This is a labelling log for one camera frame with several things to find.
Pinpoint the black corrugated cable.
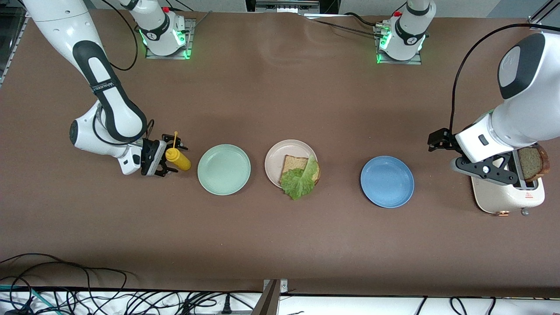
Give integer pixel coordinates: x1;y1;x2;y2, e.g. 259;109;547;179
305;17;385;36

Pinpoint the teal cable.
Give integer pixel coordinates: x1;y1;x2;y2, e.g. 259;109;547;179
0;284;60;315

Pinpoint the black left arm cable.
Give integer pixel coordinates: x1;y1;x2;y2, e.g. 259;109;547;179
449;22;541;134

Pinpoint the brown bread slice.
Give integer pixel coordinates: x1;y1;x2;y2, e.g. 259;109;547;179
279;154;321;187
517;145;551;183

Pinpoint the black looping cable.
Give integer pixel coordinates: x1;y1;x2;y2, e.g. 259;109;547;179
0;252;132;315

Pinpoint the aluminium frame profile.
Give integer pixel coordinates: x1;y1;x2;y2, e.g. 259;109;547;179
527;0;560;30

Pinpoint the yellow mustard squeeze bottle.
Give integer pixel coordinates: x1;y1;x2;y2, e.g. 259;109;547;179
164;131;193;172

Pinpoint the silver metal rail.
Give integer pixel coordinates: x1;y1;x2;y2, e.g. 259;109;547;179
255;0;321;14

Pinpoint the blue plate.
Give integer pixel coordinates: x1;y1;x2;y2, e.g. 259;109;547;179
360;156;415;209

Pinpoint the beige plate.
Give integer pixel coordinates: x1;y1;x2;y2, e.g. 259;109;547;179
264;139;319;190

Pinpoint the thin black cable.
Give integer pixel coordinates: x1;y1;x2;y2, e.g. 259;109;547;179
343;12;379;28

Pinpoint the cream white toaster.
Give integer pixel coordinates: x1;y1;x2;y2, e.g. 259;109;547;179
470;147;546;217

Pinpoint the metal corner bracket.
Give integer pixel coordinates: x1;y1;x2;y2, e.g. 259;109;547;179
262;279;289;294

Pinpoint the mint green plate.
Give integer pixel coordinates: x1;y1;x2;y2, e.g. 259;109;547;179
197;144;252;196

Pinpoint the grey table side rail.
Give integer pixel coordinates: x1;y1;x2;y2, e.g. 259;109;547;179
0;20;29;86

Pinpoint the black equipment box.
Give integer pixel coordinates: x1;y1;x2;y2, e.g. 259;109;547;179
245;0;340;14

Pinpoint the green lettuce leaf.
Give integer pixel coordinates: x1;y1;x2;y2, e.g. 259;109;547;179
280;153;319;201

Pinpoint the aluminium profile bar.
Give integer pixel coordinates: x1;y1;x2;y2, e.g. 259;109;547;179
248;280;280;315

